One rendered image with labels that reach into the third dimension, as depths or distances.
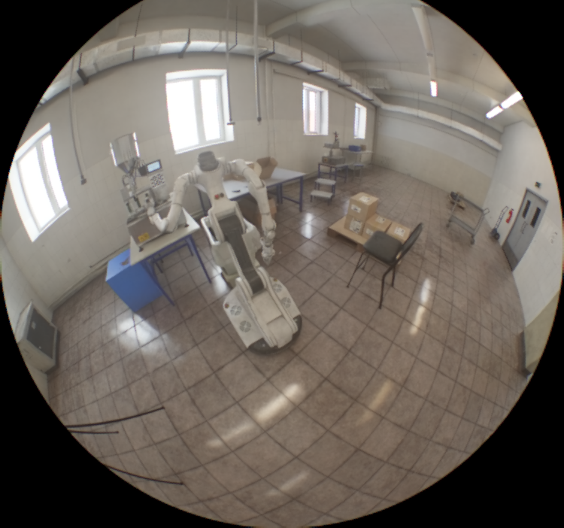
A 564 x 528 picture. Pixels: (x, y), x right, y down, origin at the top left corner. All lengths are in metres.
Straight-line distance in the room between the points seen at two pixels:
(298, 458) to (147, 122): 4.35
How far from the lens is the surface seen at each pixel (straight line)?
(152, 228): 1.77
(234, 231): 1.14
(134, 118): 3.38
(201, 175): 1.22
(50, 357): 3.71
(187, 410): 1.76
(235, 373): 1.61
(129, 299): 2.38
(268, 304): 1.24
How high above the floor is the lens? 1.53
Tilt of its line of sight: 39 degrees down
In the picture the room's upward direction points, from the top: 2 degrees counter-clockwise
